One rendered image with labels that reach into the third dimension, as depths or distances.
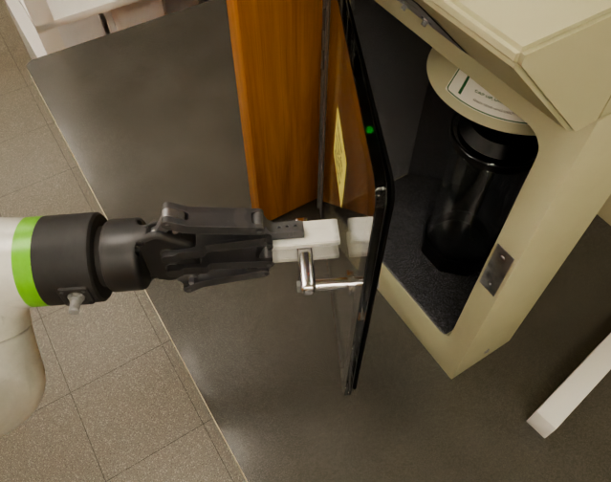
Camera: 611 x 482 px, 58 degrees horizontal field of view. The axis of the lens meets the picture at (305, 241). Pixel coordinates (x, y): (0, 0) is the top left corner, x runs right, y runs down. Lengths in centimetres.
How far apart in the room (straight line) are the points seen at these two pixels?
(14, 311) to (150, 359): 128
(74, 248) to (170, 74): 72
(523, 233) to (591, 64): 21
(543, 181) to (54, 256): 44
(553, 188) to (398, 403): 40
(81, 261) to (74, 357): 142
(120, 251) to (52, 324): 150
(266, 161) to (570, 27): 56
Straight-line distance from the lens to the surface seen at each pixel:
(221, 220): 54
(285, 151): 83
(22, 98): 289
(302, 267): 55
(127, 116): 115
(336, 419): 77
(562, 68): 34
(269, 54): 71
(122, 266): 56
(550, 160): 48
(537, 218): 51
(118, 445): 182
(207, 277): 61
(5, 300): 61
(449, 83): 56
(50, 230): 58
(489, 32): 31
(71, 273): 57
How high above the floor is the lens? 167
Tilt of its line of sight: 55 degrees down
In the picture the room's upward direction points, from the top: straight up
